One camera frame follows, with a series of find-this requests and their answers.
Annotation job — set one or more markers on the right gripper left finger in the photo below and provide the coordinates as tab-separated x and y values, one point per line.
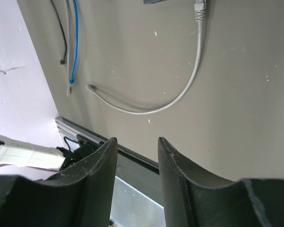
78	196

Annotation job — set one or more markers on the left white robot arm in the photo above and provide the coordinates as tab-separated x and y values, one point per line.
24	154

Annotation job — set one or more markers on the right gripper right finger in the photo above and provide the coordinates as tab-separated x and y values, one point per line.
195	197

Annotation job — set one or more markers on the black network switch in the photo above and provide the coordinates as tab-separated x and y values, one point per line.
152	1

